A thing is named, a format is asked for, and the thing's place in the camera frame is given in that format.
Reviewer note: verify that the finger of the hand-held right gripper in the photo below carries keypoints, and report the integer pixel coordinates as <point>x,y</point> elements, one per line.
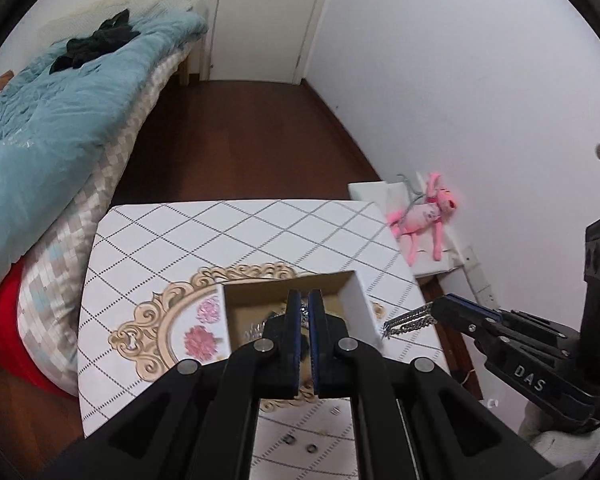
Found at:
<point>472,306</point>
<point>455,321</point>

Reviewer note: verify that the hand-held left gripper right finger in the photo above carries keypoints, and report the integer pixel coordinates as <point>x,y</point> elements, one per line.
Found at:
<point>317,345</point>

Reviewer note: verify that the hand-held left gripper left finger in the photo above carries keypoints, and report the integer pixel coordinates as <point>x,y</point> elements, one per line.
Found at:
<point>295,345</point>

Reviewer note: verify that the cardboard box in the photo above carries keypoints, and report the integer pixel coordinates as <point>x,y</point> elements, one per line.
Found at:
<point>245,305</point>

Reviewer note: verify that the clear plastic bag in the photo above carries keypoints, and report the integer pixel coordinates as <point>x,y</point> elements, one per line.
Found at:
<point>253,333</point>

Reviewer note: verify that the pink plush toy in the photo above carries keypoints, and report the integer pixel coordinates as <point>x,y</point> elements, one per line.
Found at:
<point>422,215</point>

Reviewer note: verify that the white patterned table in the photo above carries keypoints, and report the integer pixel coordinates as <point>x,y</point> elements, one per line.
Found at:
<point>230,230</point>

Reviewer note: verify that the white cloth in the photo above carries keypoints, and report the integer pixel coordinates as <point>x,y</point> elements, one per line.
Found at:
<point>545,442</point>

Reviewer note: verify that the checkered bed sheet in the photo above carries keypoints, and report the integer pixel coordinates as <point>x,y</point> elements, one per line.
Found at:
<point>55,285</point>

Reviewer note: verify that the red cloth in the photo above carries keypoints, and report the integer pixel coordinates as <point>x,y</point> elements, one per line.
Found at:
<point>5,325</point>

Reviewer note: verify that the white door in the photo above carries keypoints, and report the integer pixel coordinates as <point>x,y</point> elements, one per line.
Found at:
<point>260,20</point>

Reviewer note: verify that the light blue quilt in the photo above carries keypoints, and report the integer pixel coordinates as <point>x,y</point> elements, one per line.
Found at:
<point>55,110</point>

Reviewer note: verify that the black clothes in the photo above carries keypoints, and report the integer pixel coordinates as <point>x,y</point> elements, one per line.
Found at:
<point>95,42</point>

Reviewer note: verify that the white wall socket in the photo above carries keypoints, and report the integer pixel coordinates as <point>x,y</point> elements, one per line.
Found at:
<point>480,280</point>

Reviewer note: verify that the wooden bed frame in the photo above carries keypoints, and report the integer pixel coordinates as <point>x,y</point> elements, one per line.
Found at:
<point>190,67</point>

